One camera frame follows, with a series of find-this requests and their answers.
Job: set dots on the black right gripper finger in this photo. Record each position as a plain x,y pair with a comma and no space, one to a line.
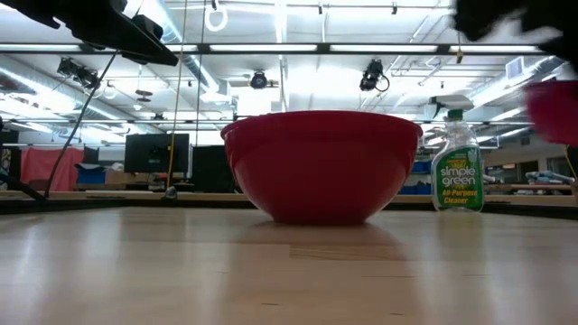
562,52

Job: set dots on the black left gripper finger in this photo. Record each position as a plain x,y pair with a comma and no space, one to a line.
149,26
135,47

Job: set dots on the pink-red plastic bowl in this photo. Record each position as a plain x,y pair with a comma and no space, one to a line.
555,113

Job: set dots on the large red plastic bowl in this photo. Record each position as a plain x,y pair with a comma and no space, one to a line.
321,171

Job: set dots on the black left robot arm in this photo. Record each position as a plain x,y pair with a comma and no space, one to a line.
27,9

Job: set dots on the black ceiling spotlight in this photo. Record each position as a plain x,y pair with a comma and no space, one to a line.
79,72

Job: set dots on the black computer monitor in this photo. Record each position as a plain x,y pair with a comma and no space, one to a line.
153,153

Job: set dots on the round black ceiling fixture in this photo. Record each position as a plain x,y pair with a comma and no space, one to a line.
258,80

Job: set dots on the light blue machine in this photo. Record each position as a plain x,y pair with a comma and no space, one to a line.
548,177

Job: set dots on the blue storage box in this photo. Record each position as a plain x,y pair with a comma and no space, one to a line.
90,175

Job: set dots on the dark cabinet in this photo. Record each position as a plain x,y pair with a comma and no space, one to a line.
212,169

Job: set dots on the red hanging cloth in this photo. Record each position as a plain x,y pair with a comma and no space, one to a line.
49,167

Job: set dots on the dark equipment rack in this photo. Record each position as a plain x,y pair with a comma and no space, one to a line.
9,158

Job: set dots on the clear green-label spray bottle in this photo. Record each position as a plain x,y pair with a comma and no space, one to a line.
457,176

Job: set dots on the blue storage bin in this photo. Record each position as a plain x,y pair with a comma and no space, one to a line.
423,167
415,189

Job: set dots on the black ceiling-mounted camera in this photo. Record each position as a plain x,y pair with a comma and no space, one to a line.
371,74

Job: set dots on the black overhead frame beam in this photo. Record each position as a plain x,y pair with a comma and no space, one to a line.
323,48

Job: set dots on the black diagonal frame strut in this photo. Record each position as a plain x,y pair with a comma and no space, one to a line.
18,186

